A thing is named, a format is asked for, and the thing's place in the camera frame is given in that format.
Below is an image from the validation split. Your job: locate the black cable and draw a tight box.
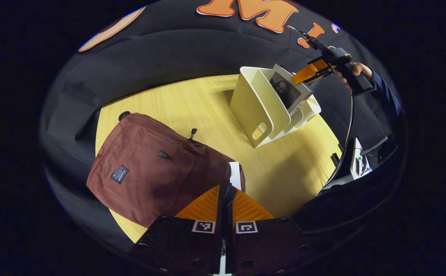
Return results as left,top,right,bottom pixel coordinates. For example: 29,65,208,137
317,94,356,194

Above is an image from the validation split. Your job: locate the white power strip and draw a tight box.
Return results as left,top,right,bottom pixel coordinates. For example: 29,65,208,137
320,137,374,191

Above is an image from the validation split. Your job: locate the red schoolbag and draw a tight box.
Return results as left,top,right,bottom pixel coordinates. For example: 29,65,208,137
86,112,246,229

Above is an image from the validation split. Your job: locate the white bookshelf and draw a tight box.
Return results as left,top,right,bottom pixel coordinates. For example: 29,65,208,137
229,66,322,149

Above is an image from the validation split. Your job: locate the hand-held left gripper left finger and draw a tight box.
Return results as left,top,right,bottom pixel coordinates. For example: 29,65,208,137
127,185,224,275

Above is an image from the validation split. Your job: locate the white book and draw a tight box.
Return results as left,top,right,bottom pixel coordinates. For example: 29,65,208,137
268,64,315,116

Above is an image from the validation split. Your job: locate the black backdrop cloth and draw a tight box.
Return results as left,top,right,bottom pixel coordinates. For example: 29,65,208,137
39,0,403,250

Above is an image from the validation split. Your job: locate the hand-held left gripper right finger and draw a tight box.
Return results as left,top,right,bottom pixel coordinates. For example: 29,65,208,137
226,187,318,275

